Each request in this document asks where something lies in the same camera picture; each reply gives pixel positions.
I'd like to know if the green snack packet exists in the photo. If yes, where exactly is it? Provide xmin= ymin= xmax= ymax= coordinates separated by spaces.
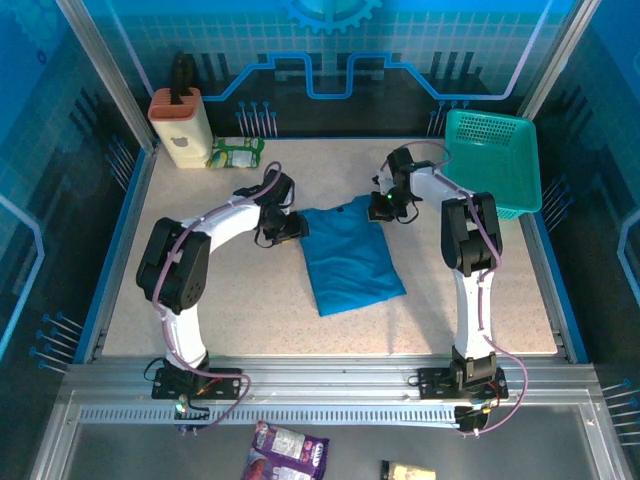
xmin=205 ymin=135 xmax=265 ymax=170

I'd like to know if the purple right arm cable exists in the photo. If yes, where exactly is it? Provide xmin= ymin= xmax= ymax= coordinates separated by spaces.
xmin=382 ymin=139 xmax=529 ymax=437

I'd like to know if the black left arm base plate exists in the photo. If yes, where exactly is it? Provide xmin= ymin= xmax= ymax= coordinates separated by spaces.
xmin=151 ymin=362 xmax=241 ymax=401

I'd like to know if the purple snack bag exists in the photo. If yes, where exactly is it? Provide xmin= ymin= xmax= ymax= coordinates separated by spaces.
xmin=241 ymin=420 xmax=331 ymax=480

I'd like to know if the aluminium frame post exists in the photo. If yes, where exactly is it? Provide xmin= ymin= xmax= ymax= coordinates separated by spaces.
xmin=517 ymin=0 xmax=601 ymax=121
xmin=54 ymin=0 xmax=161 ymax=154

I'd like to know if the beige snack packet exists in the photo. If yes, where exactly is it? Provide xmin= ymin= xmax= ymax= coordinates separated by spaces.
xmin=379 ymin=460 xmax=437 ymax=480

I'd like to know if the aluminium frame rail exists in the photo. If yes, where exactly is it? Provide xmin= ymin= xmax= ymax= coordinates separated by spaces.
xmin=64 ymin=356 xmax=596 ymax=407

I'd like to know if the cream knife block orange lid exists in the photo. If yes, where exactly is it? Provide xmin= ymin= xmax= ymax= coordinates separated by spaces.
xmin=147 ymin=87 xmax=214 ymax=170

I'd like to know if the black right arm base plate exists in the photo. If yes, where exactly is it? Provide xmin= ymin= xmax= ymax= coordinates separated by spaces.
xmin=417 ymin=367 xmax=509 ymax=401

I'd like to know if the black knife handle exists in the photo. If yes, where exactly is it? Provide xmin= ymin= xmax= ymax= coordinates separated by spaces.
xmin=169 ymin=51 xmax=197 ymax=107

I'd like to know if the blue t-shirt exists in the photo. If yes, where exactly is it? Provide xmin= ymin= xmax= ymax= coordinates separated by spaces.
xmin=298 ymin=194 xmax=407 ymax=318

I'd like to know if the teal plastic basket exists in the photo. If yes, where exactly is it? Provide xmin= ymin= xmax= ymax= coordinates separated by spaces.
xmin=441 ymin=108 xmax=544 ymax=220

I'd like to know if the slotted grey cable duct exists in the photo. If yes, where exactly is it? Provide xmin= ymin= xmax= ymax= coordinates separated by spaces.
xmin=78 ymin=403 xmax=459 ymax=426

